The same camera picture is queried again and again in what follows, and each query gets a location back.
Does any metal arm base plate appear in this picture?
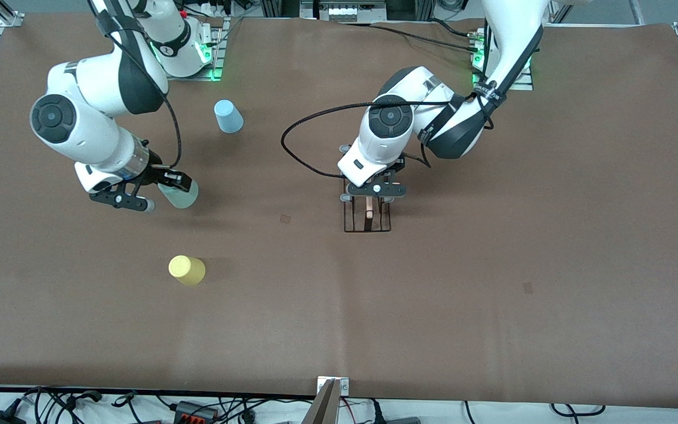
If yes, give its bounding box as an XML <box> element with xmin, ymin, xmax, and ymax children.
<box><xmin>159</xmin><ymin>16</ymin><xmax>226</xmax><ymax>81</ymax></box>
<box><xmin>471</xmin><ymin>66</ymin><xmax>534</xmax><ymax>91</ymax></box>

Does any grey camera mount beam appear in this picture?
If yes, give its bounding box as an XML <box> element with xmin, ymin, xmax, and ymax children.
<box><xmin>301</xmin><ymin>378</ymin><xmax>343</xmax><ymax>424</ymax></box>

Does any mint green cup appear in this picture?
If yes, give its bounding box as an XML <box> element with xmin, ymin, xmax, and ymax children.
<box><xmin>158</xmin><ymin>178</ymin><xmax>200</xmax><ymax>210</ymax></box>

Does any white power strip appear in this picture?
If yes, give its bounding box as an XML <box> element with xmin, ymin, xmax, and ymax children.
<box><xmin>198</xmin><ymin>0</ymin><xmax>234</xmax><ymax>18</ymax></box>

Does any grey rack device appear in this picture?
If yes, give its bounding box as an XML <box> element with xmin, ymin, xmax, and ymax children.
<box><xmin>300</xmin><ymin>0</ymin><xmax>388</xmax><ymax>24</ymax></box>

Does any black orange connector block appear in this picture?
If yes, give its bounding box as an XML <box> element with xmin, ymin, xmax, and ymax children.
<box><xmin>173</xmin><ymin>400</ymin><xmax>220</xmax><ymax>424</ymax></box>

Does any black wire cup holder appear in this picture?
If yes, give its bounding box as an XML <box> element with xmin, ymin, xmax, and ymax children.
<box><xmin>339</xmin><ymin>187</ymin><xmax>394</xmax><ymax>233</ymax></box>

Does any silver mount bracket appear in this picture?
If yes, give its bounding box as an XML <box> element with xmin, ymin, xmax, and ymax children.
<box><xmin>317</xmin><ymin>377</ymin><xmax>350</xmax><ymax>396</ymax></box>

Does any aluminium corner bracket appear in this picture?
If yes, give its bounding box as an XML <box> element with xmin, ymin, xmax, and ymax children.
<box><xmin>0</xmin><ymin>0</ymin><xmax>25</xmax><ymax>28</ymax></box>

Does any light blue cup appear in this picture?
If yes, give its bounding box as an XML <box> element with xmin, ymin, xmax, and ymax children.
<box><xmin>214</xmin><ymin>100</ymin><xmax>244</xmax><ymax>134</ymax></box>

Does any brown table mat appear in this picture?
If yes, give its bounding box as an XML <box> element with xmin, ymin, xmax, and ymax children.
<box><xmin>0</xmin><ymin>12</ymin><xmax>678</xmax><ymax>410</ymax></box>

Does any yellow cup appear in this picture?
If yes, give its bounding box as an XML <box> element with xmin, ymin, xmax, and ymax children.
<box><xmin>168</xmin><ymin>255</ymin><xmax>207</xmax><ymax>286</ymax></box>

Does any black base cable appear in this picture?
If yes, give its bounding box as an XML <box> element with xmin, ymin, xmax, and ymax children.
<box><xmin>430</xmin><ymin>18</ymin><xmax>482</xmax><ymax>38</ymax></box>
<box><xmin>368</xmin><ymin>24</ymin><xmax>481</xmax><ymax>55</ymax></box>

